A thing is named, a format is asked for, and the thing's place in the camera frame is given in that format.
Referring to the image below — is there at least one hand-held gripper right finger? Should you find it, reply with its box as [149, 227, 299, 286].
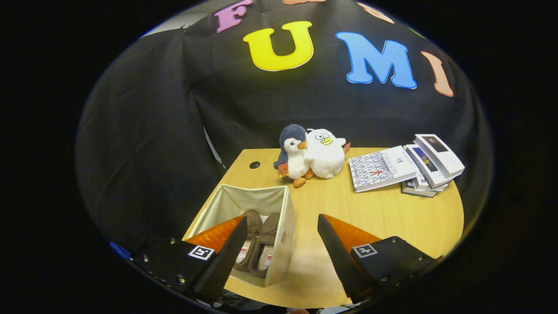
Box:
[317, 214, 442, 305]

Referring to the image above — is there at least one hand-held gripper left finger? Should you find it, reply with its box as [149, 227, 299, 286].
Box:
[129, 216, 249, 304]

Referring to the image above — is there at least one beige fabric storage box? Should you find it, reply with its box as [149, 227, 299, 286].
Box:
[182, 184, 297, 287]

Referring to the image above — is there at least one grey white penguin plush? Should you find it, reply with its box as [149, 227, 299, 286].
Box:
[273, 124, 313, 188]

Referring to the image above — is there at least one white duck plush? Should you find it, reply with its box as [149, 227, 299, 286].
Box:
[304, 128, 350, 179]

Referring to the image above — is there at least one grey patterned cover book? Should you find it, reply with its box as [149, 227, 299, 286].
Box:
[348, 146, 418, 193]

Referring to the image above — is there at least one dark grey cover book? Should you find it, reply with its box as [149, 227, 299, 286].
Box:
[401, 179, 437, 198]

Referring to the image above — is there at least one brown fuzzy shoe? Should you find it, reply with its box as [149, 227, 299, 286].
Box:
[235, 209, 263, 272]
[249, 213, 281, 279]

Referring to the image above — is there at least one white book with black print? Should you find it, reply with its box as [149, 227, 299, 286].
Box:
[412, 174, 449, 193]

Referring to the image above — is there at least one white book dark cover picture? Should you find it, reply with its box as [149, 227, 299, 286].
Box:
[414, 134, 465, 178]

